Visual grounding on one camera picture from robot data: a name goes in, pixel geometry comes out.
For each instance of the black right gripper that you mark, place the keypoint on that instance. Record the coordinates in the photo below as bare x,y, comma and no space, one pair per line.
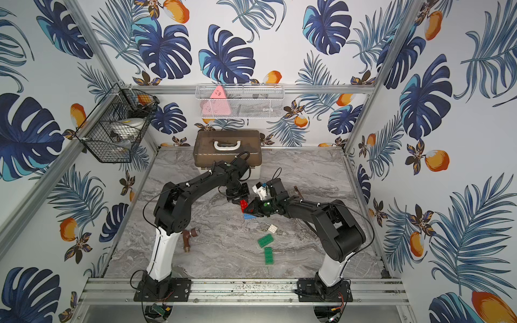
256,207

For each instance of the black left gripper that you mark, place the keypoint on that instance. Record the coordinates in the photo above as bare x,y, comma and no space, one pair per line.
238,193

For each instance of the red lego brick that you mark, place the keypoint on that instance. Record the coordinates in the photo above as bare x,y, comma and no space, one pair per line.
243,204

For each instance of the blue lego brick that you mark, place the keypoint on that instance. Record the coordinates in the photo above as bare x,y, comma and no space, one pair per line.
248,216

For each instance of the small white lego brick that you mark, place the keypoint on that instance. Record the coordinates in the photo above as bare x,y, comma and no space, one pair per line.
273,228

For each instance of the green lego brick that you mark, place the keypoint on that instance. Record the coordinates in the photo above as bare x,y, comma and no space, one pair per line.
265,240
269,257

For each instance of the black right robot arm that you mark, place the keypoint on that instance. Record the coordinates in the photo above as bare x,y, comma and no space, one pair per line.
339,233

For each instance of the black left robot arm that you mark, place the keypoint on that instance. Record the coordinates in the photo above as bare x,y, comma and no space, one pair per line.
174,206

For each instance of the brown lidded storage box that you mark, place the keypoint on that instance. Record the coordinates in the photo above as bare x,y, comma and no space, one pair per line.
216,146

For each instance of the pink triangle card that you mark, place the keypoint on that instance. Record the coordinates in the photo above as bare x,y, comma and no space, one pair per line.
217,105

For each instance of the white object in basket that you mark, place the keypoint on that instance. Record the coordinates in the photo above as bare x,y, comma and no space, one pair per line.
127,129

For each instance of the white mesh wall basket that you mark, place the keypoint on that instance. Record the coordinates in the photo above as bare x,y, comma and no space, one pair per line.
252,100

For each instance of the black wire basket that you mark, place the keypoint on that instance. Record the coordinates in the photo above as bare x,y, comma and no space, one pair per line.
117,104

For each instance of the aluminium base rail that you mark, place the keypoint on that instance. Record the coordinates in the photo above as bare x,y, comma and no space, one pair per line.
254,292

